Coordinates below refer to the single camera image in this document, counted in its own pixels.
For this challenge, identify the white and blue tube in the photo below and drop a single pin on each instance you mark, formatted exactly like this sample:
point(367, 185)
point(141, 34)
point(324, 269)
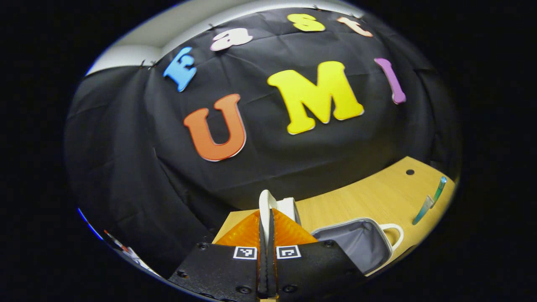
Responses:
point(423, 209)

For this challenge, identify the black backdrop cloth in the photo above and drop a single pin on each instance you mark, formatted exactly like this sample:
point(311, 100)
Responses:
point(293, 167)

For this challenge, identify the white suitcase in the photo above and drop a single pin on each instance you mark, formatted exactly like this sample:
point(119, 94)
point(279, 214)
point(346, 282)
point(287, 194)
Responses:
point(356, 247)

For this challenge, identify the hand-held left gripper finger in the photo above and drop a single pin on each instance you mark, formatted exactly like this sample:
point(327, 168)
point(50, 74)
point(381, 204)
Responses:
point(262, 260)
point(271, 260)

